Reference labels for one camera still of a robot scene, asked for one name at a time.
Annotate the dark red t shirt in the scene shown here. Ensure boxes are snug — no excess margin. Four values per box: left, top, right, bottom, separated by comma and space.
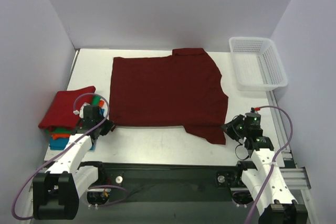
109, 48, 228, 145

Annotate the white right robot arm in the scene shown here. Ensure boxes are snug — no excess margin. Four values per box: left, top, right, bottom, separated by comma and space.
222, 108, 308, 223

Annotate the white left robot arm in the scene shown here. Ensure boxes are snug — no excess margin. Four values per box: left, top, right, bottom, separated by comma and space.
33, 105, 115, 220

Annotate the folded green t shirt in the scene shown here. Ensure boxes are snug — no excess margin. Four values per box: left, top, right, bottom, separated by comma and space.
44, 94, 103, 133

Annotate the folded red t shirt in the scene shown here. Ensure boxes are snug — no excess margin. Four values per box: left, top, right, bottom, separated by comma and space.
38, 86, 96, 131

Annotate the folded blue t shirt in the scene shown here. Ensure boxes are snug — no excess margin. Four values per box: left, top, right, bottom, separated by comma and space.
49, 108, 106, 152

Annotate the folded orange t shirt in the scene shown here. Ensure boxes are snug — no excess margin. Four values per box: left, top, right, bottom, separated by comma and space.
47, 97, 104, 140

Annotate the white plastic basket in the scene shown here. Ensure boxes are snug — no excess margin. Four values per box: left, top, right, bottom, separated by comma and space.
229, 37, 288, 91

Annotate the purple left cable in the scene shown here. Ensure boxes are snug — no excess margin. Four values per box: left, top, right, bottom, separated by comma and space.
10, 93, 111, 221

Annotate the purple cable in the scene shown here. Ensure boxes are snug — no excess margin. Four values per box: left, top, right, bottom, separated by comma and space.
244, 105, 293, 224
10, 93, 111, 221

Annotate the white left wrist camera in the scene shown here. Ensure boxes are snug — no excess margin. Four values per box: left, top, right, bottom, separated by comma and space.
73, 102, 90, 118

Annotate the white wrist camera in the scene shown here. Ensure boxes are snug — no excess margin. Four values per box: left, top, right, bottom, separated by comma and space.
250, 107, 261, 115
73, 102, 90, 118

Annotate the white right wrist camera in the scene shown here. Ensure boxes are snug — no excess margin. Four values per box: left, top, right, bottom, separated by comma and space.
250, 107, 261, 115

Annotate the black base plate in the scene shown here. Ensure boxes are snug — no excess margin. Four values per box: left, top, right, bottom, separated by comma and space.
82, 162, 253, 206

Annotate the aluminium rail frame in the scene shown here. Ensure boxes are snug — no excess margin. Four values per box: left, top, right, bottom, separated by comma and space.
266, 90, 318, 224

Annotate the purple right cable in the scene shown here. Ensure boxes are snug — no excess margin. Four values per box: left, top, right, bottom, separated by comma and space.
244, 105, 293, 224

